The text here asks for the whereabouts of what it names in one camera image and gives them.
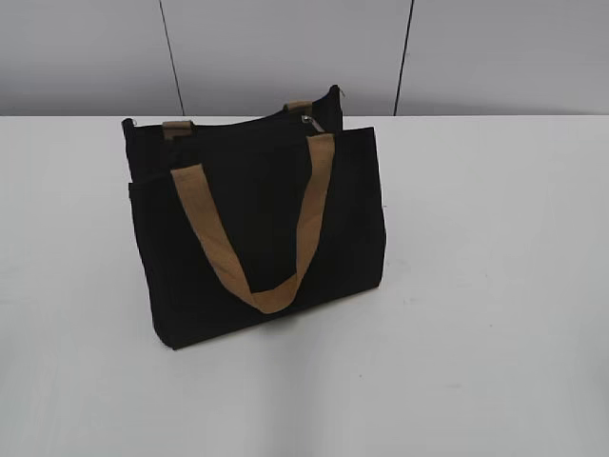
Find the black tote bag tan handles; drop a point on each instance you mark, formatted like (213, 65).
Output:
(241, 224)

